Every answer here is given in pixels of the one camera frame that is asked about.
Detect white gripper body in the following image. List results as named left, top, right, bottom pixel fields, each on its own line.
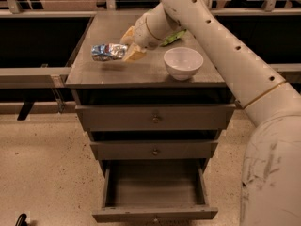
left=134, top=12, right=163, bottom=49

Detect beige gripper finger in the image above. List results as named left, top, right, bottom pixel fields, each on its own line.
left=122, top=43, right=146, bottom=62
left=120, top=26, right=134, bottom=45

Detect silver blue redbull can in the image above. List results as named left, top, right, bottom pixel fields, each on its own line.
left=91, top=43, right=128, bottom=61

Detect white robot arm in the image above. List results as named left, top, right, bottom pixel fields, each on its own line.
left=122, top=0, right=301, bottom=226

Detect grey drawer cabinet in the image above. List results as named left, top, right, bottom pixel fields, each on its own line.
left=65, top=8, right=247, bottom=174

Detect top grey drawer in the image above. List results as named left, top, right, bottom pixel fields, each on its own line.
left=76, top=104, right=235, bottom=131

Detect middle grey drawer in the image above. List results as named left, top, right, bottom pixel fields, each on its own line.
left=90, top=140, right=218, bottom=160

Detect bottom grey open drawer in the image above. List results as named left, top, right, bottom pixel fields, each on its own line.
left=93, top=159, right=218, bottom=222

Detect green chip bag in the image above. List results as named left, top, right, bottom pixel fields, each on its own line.
left=160, top=29, right=186, bottom=47

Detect white ceramic bowl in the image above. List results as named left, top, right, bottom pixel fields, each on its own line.
left=164, top=47, right=204, bottom=81

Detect black object bottom left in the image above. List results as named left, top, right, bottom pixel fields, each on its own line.
left=15, top=213, right=28, bottom=226

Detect grey metal rail left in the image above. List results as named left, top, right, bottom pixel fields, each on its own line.
left=0, top=67, right=71, bottom=89

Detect grey metal rail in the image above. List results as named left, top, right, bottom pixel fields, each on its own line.
left=0, top=67, right=71, bottom=89
left=271, top=63, right=301, bottom=84

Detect grey metal rail right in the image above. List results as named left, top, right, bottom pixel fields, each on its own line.
left=271, top=63, right=301, bottom=84

